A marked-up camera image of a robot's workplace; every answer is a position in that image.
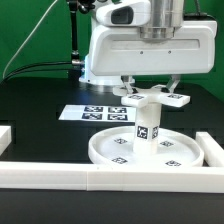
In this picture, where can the white marker sheet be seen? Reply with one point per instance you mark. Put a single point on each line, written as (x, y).
(98, 113)

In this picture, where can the white left fence block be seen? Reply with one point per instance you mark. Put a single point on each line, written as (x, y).
(5, 138)

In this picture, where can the white round table top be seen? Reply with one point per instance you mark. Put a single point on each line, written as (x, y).
(114, 147)

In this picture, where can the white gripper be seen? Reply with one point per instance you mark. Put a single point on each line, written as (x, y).
(121, 51)

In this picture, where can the white cross-shaped table base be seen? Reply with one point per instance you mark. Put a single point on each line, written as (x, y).
(140, 98)

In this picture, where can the white right fence bar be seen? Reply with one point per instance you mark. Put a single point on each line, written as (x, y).
(213, 152)

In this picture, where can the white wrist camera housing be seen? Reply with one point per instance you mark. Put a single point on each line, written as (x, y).
(125, 13)

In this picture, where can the white fence bar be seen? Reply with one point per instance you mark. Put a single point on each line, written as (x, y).
(89, 177)
(213, 152)

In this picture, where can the white front fence bar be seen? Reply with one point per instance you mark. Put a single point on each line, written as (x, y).
(89, 177)

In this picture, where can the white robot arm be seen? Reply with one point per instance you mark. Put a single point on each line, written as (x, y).
(147, 37)

